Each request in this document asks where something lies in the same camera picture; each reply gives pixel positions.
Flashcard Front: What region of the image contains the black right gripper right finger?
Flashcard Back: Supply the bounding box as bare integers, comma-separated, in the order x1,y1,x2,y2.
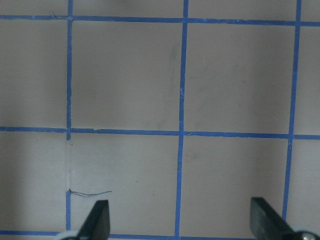
250,197,300,240

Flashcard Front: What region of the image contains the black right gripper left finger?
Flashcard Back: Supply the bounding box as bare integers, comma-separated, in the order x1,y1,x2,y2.
77,200,111,240

